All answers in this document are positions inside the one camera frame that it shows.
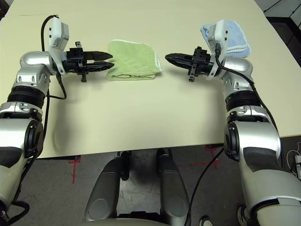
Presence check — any beige robot torso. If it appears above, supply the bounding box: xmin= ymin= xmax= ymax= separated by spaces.
xmin=77 ymin=218 xmax=170 ymax=226

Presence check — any green towel with white trim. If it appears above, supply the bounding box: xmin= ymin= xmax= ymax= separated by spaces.
xmin=106 ymin=39 xmax=163 ymax=82

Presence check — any blue and white sneaker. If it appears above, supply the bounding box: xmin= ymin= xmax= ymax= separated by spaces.
xmin=237 ymin=205 xmax=249 ymax=226

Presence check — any grey drawer cabinet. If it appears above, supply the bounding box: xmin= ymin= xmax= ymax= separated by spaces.
xmin=255 ymin=0 xmax=301 ymax=45

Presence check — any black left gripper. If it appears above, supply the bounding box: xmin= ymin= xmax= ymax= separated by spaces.
xmin=61 ymin=41 xmax=115 ymax=83

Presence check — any white floor cable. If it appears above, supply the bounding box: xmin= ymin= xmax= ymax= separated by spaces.
xmin=285 ymin=149 xmax=301 ymax=179

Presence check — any grey robot leg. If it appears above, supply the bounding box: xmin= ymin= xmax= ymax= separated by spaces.
xmin=84 ymin=152 xmax=131 ymax=223
xmin=156 ymin=148 xmax=190 ymax=224

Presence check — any grey robot left leg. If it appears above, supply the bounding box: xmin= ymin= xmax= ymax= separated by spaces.
xmin=84 ymin=152 xmax=131 ymax=223

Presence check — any white power strip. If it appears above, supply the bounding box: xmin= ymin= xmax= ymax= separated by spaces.
xmin=293 ymin=154 xmax=301 ymax=178

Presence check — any folded light blue towel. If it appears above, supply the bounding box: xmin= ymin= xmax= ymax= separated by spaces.
xmin=199 ymin=20 xmax=251 ymax=58

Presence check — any yellow and black sneaker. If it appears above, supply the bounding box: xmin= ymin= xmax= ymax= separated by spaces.
xmin=199 ymin=216 xmax=214 ymax=226

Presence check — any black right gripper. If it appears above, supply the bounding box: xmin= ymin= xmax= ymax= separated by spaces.
xmin=165 ymin=46 xmax=215 ymax=82

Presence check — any grey robot right leg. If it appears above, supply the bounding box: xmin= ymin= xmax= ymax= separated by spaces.
xmin=156 ymin=148 xmax=190 ymax=224

